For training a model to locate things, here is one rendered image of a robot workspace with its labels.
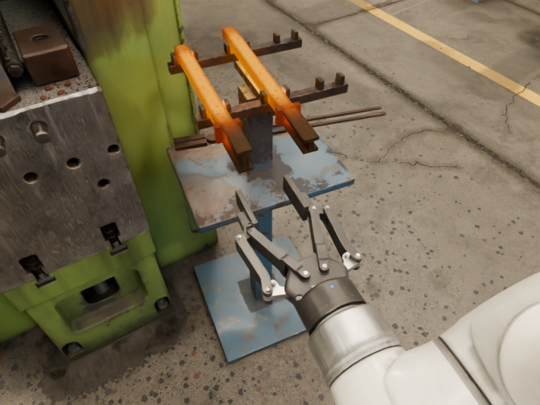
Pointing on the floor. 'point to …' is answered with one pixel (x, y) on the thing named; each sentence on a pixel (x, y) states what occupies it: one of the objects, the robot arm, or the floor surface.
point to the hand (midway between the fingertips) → (269, 202)
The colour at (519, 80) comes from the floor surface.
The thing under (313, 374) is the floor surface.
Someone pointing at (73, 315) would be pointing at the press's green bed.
